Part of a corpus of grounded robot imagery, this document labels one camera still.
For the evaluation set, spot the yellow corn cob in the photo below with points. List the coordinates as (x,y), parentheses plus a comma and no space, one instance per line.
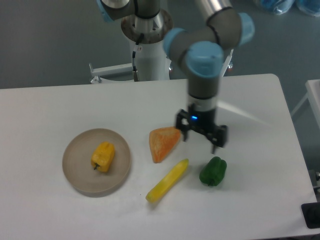
(167,182)

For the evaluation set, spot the yellow bell pepper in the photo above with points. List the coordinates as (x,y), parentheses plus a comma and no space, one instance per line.
(103,156)

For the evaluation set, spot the orange bread wedge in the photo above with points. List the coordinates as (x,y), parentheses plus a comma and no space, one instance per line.
(162,141)

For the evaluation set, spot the green bell pepper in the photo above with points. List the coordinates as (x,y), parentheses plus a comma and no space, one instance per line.
(213,172)

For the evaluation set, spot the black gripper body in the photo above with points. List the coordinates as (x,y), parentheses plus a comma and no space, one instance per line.
(201,115)

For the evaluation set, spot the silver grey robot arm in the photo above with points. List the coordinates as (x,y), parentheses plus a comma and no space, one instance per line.
(204,61)

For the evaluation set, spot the beige round plate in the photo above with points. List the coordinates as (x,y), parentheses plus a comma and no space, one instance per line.
(77,168)

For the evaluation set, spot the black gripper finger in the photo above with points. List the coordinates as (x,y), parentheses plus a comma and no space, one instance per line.
(218,137)
(182,123)

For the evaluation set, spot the white side table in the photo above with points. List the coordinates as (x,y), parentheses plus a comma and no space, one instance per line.
(312,96)

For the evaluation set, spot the blue plastic bag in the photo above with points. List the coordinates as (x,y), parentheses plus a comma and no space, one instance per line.
(309,7)
(275,7)

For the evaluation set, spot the black device at edge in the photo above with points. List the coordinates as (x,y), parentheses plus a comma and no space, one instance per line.
(311,214)

